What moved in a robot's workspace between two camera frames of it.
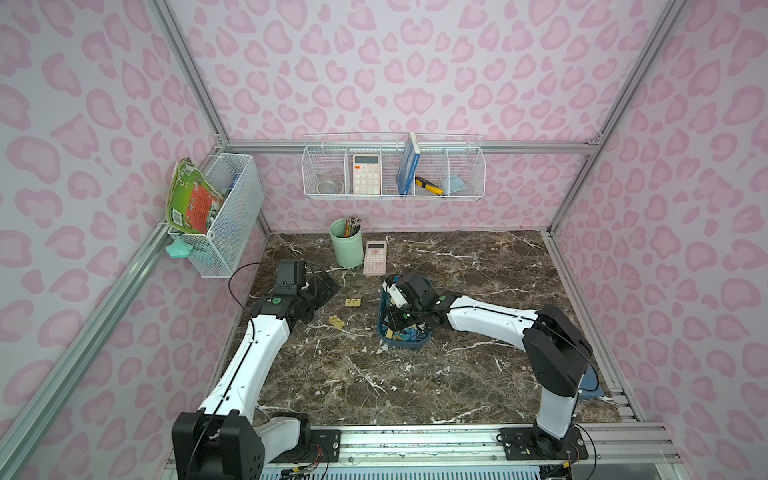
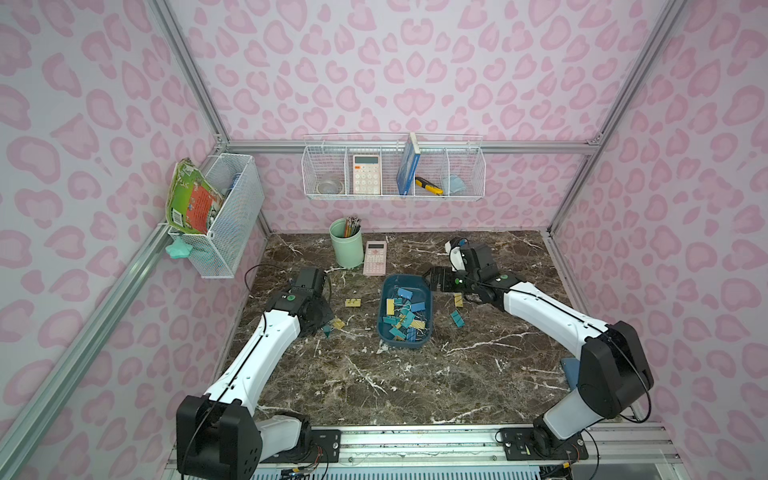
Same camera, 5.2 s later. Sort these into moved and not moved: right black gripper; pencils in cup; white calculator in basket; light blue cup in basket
Moved: right black gripper
Not moved: light blue cup in basket; pencils in cup; white calculator in basket
